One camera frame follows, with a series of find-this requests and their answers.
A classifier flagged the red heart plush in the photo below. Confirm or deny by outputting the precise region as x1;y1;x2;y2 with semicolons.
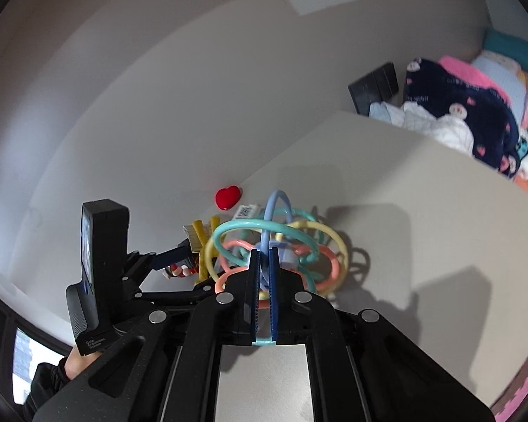
213;185;243;211

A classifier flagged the colourful loop rattle toy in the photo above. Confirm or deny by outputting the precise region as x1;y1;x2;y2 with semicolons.
199;190;349;295

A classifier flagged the person's left hand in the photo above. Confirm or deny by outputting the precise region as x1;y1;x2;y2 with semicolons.
64;346;102;380

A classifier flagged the cartoon boy doll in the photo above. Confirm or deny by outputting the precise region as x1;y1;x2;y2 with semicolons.
163;264;198;279

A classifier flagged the small folded paper leaflet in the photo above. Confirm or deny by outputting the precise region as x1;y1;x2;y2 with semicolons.
233;204;262;220

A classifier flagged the computer monitor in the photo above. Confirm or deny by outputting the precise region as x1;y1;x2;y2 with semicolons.
11;328;63;404

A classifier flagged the white crumpled cloth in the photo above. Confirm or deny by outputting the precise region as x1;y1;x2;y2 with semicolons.
369;102;474;156

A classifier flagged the black box on floor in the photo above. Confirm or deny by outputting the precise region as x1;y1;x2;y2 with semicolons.
348;62;398;115

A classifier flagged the navy patterned blanket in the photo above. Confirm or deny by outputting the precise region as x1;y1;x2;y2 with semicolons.
403;58;520;178

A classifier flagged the pink blanket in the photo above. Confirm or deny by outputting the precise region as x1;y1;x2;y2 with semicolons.
437;56;528;158

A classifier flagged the light blue folded cloth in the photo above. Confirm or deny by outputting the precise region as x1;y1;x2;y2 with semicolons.
471;50;528;126

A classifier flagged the teal pillow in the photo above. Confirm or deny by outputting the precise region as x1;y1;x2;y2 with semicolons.
483;28;528;72

